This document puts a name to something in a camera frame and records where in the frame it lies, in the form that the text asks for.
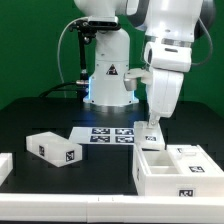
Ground white left rail piece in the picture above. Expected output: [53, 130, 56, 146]
[0, 153, 13, 186]

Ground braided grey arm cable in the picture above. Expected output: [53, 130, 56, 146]
[190, 18, 214, 68]

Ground white cabinet drawer box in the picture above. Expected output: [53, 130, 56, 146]
[26, 132, 82, 167]

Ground large white cabinet body box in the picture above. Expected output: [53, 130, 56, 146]
[132, 146, 224, 197]

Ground small white cabinet panel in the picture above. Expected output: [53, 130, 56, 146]
[134, 121, 165, 150]

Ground black camera on stand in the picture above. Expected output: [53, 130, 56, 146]
[69, 18, 121, 99]

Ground grey camera cable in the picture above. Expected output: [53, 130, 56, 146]
[57, 17, 88, 99]

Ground white marker sheet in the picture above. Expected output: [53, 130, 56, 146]
[69, 127, 134, 145]

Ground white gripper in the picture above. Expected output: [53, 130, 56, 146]
[147, 68, 184, 128]

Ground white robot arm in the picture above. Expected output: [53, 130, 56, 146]
[74, 0, 215, 128]

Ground white front rail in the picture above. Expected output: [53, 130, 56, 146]
[0, 193, 224, 224]

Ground black cables at base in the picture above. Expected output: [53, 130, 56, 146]
[38, 81, 90, 99]

